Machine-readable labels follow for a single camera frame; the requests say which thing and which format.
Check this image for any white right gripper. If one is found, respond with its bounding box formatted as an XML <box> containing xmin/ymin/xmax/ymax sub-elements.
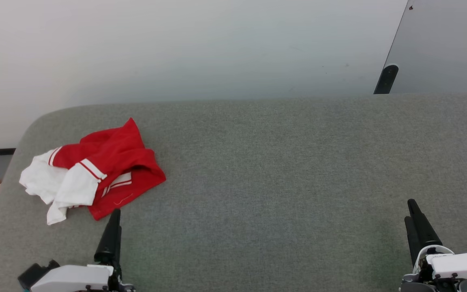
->
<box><xmin>400</xmin><ymin>199</ymin><xmax>467</xmax><ymax>292</ymax></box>

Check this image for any red and white garment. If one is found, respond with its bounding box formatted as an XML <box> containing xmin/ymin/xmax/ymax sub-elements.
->
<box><xmin>19</xmin><ymin>118</ymin><xmax>167</xmax><ymax>225</ymax></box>

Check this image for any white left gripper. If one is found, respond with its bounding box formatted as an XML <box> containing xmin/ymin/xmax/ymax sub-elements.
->
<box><xmin>30</xmin><ymin>209</ymin><xmax>136</xmax><ymax>292</ymax></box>

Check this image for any black rounded furniture leg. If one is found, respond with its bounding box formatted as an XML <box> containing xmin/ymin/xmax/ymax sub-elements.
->
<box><xmin>373</xmin><ymin>64</ymin><xmax>399</xmax><ymax>94</ymax></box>

